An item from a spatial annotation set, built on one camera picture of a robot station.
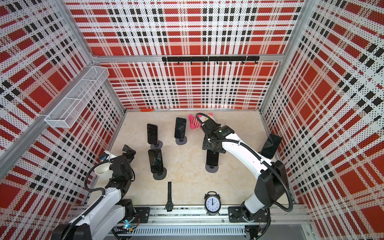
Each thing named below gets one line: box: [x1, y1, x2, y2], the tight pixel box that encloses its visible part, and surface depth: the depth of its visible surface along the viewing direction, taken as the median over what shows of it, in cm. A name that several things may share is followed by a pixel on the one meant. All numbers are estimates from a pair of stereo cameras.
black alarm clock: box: [204, 191, 222, 215], surface depth 76 cm
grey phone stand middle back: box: [175, 136, 188, 145], surface depth 103 cm
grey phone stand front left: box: [153, 167, 167, 181], surface depth 89 cm
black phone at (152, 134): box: [147, 123, 159, 146], surface depth 93 cm
